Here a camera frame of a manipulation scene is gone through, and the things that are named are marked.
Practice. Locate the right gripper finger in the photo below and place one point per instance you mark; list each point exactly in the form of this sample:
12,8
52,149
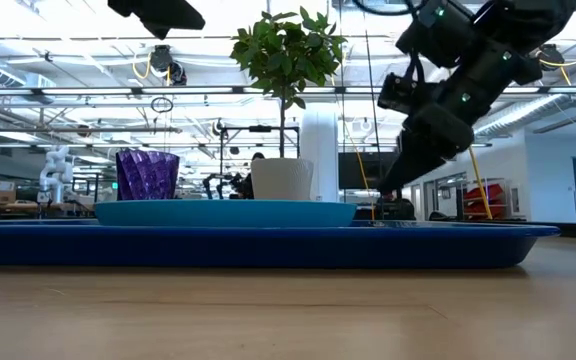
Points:
410,165

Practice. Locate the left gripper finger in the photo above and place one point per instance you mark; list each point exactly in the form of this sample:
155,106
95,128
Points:
163,15

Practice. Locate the purple faceted cup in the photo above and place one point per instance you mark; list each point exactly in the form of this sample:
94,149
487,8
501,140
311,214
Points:
147,175

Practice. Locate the blue plastic tray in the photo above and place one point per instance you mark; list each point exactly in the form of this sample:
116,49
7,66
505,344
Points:
268,247

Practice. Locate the teal plate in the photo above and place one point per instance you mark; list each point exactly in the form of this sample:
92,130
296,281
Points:
225,215

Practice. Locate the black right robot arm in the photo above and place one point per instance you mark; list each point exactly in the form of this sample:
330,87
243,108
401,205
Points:
528,20

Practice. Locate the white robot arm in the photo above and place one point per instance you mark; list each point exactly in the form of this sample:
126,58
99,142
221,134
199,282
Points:
57,172

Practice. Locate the black rounded machine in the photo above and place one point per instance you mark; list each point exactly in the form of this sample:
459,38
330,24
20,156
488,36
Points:
397,209

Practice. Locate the black monitor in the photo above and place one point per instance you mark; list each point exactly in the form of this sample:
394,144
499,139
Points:
360,170

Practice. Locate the red storage bins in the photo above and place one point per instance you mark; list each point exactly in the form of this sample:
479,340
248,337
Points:
493,197

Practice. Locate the white column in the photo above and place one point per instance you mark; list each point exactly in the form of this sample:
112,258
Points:
320,135

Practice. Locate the white textured plant pot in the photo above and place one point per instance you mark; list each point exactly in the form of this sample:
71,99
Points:
282,180

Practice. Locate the green leafy potted tree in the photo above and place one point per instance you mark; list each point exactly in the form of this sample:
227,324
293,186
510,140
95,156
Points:
288,50

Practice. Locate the black background robot arms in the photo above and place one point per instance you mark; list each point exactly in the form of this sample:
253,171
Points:
228,185

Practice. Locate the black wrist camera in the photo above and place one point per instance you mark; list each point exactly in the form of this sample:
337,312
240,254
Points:
400,92

